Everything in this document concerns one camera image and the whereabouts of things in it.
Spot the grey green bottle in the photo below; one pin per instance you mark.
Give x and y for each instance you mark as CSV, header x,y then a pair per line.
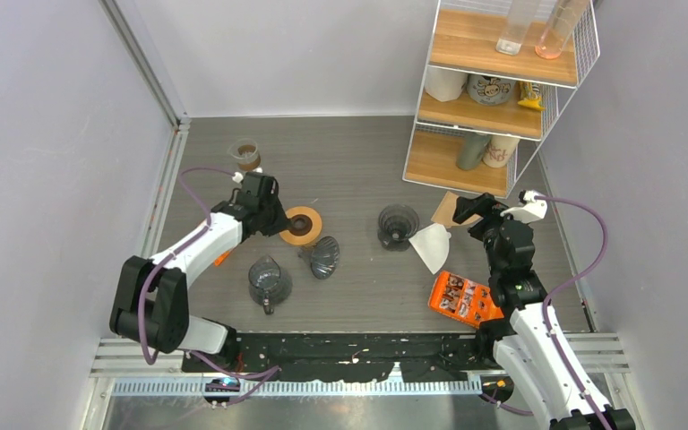
x,y
472,150

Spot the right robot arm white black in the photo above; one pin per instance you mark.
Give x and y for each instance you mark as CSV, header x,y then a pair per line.
x,y
527,341

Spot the pink tinted glass bottle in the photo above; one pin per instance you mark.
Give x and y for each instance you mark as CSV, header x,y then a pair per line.
x,y
559,27

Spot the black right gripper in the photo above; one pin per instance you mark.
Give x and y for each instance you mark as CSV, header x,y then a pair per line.
x,y
467,208

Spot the white wire wooden shelf rack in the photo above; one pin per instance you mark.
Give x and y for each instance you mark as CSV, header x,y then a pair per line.
x,y
483,115

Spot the orange sponge box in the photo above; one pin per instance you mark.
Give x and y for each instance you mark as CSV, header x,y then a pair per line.
x,y
220,259

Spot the upright dark glass dripper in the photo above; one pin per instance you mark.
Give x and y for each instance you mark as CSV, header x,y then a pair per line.
x,y
397,223

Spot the cream printed cup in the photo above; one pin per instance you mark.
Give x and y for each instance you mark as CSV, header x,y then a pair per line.
x,y
499,150

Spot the orange snack packet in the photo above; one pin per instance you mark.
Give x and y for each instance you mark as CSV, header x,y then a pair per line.
x,y
463,300

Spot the brown paper coffee filter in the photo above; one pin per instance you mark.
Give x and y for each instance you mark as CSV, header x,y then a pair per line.
x,y
445,210

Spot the clear glass bottle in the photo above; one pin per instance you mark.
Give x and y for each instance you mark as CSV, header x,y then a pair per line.
x,y
517,22

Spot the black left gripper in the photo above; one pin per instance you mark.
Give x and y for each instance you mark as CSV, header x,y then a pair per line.
x,y
280,224

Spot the tipped dark glass dripper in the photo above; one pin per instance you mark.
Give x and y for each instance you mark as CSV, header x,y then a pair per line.
x,y
322,258

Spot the white paper coffee filter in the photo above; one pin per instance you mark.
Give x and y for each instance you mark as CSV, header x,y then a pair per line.
x,y
432,245

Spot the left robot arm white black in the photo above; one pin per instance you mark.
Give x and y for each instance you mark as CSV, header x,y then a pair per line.
x,y
151,305

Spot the yellow snack bag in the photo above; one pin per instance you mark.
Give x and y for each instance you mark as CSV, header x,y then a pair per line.
x,y
531,96

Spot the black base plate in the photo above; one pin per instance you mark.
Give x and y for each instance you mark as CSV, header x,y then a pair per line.
x,y
355,357

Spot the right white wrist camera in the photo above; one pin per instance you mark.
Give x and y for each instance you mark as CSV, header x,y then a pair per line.
x,y
533,207

